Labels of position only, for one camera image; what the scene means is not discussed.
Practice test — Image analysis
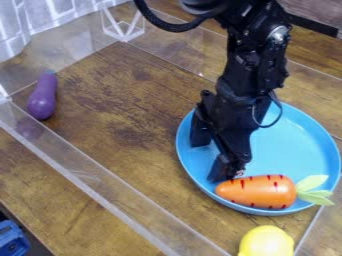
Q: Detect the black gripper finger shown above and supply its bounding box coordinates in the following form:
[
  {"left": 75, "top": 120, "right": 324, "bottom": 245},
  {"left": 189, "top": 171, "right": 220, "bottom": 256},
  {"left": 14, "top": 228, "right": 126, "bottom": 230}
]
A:
[
  {"left": 207, "top": 153, "right": 246, "bottom": 182},
  {"left": 190, "top": 110, "right": 211, "bottom": 147}
]

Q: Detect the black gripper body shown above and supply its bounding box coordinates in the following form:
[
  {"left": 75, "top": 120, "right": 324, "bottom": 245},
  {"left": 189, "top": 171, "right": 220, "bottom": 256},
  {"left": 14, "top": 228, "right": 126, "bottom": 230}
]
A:
[{"left": 195, "top": 90, "right": 272, "bottom": 163}]

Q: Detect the orange toy carrot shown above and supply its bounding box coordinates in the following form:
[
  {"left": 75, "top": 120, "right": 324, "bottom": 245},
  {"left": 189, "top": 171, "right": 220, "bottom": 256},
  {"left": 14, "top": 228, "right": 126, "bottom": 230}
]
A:
[{"left": 215, "top": 174, "right": 334, "bottom": 210}]

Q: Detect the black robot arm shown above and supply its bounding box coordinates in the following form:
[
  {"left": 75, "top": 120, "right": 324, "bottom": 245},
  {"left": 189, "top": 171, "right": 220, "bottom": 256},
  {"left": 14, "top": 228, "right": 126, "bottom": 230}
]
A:
[{"left": 181, "top": 0, "right": 292, "bottom": 182}]

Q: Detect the yellow toy object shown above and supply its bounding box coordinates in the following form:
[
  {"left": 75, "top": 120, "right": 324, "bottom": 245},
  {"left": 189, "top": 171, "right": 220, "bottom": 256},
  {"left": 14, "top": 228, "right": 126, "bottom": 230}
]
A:
[{"left": 238, "top": 225, "right": 294, "bottom": 256}]

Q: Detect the purple toy eggplant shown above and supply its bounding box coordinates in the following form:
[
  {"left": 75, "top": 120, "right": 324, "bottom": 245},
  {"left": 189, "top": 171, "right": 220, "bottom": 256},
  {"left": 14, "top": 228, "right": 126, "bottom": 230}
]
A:
[{"left": 27, "top": 70, "right": 58, "bottom": 120}]

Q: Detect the blue object at corner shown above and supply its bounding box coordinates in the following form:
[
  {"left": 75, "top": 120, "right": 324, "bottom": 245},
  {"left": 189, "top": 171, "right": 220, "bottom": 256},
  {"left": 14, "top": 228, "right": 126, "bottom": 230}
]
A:
[{"left": 0, "top": 220, "right": 31, "bottom": 256}]

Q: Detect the black braided cable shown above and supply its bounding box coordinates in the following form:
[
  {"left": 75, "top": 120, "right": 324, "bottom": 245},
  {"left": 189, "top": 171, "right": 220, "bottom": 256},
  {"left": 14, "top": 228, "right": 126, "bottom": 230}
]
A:
[{"left": 133, "top": 0, "right": 211, "bottom": 34}]

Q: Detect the clear acrylic enclosure wall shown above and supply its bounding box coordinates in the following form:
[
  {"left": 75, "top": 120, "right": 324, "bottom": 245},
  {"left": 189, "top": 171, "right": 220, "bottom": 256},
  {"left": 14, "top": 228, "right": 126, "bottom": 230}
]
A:
[{"left": 0, "top": 4, "right": 342, "bottom": 256}]

